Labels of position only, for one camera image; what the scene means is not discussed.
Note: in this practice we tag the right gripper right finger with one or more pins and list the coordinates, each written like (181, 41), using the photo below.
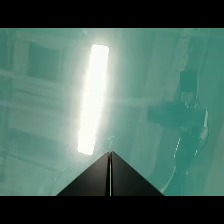
(128, 181)

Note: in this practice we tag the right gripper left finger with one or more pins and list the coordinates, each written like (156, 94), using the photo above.
(95, 181)

